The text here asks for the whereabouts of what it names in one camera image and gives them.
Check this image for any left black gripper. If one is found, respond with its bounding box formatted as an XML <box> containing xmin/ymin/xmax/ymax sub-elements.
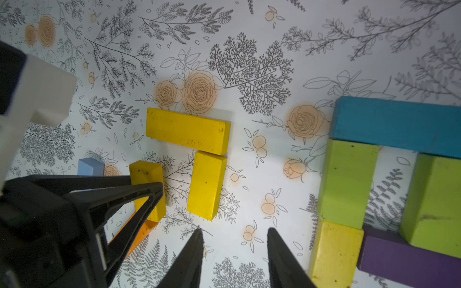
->
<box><xmin>1</xmin><ymin>175</ymin><xmax>163</xmax><ymax>288</ymax></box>

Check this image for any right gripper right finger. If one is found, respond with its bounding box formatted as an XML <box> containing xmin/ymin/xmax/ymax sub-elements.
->
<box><xmin>267</xmin><ymin>228</ymin><xmax>316</xmax><ymax>288</ymax></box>

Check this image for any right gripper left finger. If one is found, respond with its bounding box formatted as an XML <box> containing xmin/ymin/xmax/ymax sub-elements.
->
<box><xmin>157</xmin><ymin>228</ymin><xmax>204</xmax><ymax>288</ymax></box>

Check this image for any light blue block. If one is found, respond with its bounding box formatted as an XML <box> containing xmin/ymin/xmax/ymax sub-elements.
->
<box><xmin>78</xmin><ymin>158</ymin><xmax>104</xmax><ymax>176</ymax></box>

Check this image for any small yellow block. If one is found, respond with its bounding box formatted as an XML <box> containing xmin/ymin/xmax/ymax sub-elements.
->
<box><xmin>187</xmin><ymin>151</ymin><xmax>227</xmax><ymax>221</ymax></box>
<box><xmin>129</xmin><ymin>160</ymin><xmax>166</xmax><ymax>223</ymax></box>

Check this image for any long yellow block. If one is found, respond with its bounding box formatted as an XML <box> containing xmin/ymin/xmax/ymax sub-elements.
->
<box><xmin>146</xmin><ymin>108</ymin><xmax>231</xmax><ymax>156</ymax></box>
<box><xmin>308</xmin><ymin>220</ymin><xmax>364</xmax><ymax>288</ymax></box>

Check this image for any purple block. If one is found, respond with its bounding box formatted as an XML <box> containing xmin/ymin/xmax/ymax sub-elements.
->
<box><xmin>357</xmin><ymin>226</ymin><xmax>461</xmax><ymax>288</ymax></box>

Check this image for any lime green block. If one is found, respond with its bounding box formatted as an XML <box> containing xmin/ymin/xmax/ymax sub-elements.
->
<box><xmin>317</xmin><ymin>139</ymin><xmax>379</xmax><ymax>229</ymax></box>
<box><xmin>399</xmin><ymin>154</ymin><xmax>461</xmax><ymax>258</ymax></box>

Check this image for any teal block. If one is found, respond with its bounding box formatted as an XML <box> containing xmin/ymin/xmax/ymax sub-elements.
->
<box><xmin>329</xmin><ymin>96</ymin><xmax>461</xmax><ymax>158</ymax></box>

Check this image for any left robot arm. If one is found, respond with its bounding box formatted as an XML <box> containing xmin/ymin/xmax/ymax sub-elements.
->
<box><xmin>1</xmin><ymin>43</ymin><xmax>163</xmax><ymax>288</ymax></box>

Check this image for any orange block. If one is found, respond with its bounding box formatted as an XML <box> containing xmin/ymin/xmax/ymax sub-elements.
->
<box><xmin>104</xmin><ymin>208</ymin><xmax>158</xmax><ymax>256</ymax></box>

